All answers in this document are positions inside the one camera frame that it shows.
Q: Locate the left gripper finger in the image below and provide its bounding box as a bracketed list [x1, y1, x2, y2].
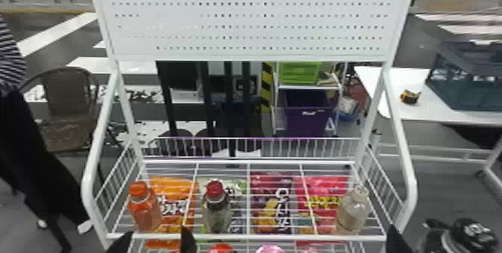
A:
[105, 230, 134, 253]
[179, 225, 197, 253]

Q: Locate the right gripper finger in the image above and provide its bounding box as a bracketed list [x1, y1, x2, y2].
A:
[385, 224, 415, 253]

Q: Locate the red bottle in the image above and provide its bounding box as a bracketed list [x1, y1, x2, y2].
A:
[207, 243, 237, 253]

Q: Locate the orange bottle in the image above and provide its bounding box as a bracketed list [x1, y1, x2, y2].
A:
[126, 181, 163, 233]

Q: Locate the green bottle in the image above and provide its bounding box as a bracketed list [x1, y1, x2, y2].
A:
[201, 179, 234, 235]

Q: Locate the beige bottle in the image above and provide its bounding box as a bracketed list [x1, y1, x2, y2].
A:
[333, 184, 371, 235]

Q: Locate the orange snack packet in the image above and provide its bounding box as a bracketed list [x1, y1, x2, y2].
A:
[144, 175, 199, 250]

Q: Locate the pink bottle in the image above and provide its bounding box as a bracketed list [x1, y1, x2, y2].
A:
[255, 244, 287, 253]

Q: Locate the red snack packet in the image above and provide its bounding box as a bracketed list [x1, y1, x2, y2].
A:
[294, 175, 350, 236]

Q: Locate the purple snack packet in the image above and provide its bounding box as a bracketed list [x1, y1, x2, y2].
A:
[250, 172, 294, 235]

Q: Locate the person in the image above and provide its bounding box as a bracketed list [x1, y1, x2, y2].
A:
[0, 14, 94, 253]

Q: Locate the white side table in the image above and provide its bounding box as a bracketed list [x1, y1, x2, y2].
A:
[353, 65, 502, 195]

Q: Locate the brown chair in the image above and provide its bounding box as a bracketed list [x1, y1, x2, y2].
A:
[19, 66, 104, 154]

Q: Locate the purple crate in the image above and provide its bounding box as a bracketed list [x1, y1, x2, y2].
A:
[282, 89, 337, 138]

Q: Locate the blue crate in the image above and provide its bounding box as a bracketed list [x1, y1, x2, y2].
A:
[425, 40, 502, 113]

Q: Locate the green crate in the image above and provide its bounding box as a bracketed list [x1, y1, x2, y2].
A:
[278, 61, 323, 87]

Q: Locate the striped post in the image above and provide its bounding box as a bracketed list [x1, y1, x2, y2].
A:
[260, 62, 275, 109]

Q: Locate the white wire rack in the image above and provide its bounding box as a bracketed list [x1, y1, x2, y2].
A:
[80, 0, 419, 253]

